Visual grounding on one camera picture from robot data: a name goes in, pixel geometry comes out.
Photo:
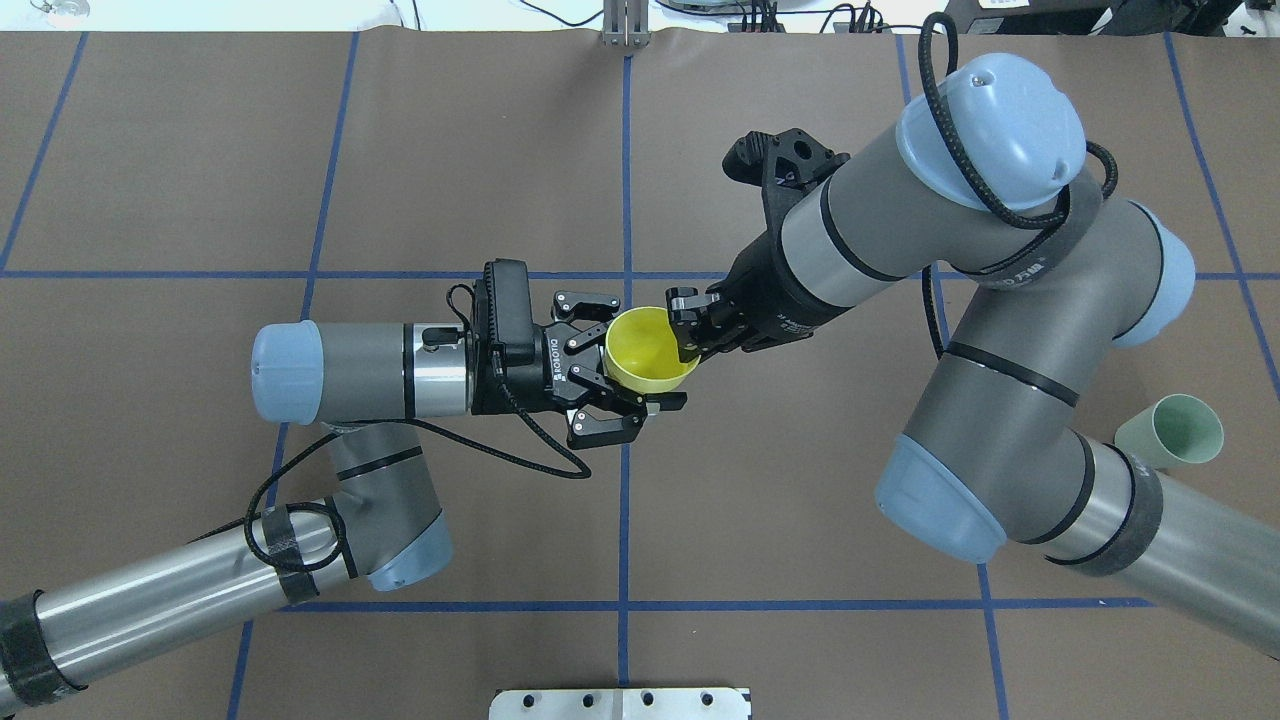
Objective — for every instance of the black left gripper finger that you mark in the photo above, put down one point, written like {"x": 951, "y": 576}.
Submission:
{"x": 600, "y": 412}
{"x": 580, "y": 319}

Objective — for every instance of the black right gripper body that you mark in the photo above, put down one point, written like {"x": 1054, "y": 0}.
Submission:
{"x": 765, "y": 285}

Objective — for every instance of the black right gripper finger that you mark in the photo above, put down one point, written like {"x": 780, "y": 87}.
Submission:
{"x": 724, "y": 325}
{"x": 688, "y": 337}

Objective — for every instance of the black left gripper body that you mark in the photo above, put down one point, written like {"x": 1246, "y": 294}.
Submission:
{"x": 522, "y": 388}

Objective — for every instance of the yellow cup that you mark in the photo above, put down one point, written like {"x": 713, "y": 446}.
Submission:
{"x": 641, "y": 352}

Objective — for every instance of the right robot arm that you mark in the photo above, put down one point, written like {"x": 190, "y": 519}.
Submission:
{"x": 987, "y": 173}

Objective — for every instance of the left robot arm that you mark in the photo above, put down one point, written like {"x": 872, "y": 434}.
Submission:
{"x": 359, "y": 502}

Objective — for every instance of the green cup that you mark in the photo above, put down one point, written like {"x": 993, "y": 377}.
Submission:
{"x": 1176, "y": 431}

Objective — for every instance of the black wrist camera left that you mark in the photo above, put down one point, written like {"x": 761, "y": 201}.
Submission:
{"x": 504, "y": 314}

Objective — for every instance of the aluminium frame post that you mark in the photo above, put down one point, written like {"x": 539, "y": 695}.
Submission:
{"x": 625, "y": 23}

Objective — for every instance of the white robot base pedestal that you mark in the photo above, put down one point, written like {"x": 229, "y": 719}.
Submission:
{"x": 624, "y": 703}

